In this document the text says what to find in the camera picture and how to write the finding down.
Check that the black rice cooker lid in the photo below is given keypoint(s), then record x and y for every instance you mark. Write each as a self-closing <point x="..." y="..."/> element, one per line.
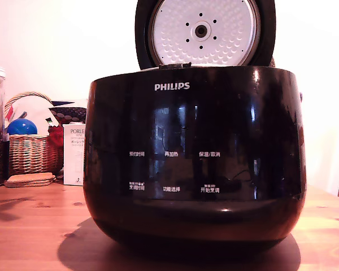
<point x="203" y="31"/>

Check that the black Philips rice cooker body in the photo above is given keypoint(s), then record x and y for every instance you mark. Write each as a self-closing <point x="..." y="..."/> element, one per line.
<point x="192" y="130"/>

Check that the white Porlex box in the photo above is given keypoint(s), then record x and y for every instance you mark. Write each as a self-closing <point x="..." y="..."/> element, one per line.
<point x="73" y="158"/>

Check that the dark dotted fabric pouch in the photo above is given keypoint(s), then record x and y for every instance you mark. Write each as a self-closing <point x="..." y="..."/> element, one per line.
<point x="70" y="113"/>

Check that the red knitted item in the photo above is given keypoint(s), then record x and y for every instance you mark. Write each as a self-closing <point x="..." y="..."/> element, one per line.
<point x="56" y="137"/>

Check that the white printed cloth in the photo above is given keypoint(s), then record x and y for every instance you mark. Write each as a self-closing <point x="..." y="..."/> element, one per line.
<point x="36" y="110"/>

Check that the woven wicker basket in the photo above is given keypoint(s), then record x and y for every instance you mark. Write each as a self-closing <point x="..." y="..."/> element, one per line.
<point x="31" y="155"/>

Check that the cork coaster stack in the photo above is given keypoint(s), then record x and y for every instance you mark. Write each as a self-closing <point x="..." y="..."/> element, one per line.
<point x="31" y="180"/>

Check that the blue ball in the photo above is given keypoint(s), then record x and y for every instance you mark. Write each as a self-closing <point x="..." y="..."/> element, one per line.
<point x="22" y="127"/>

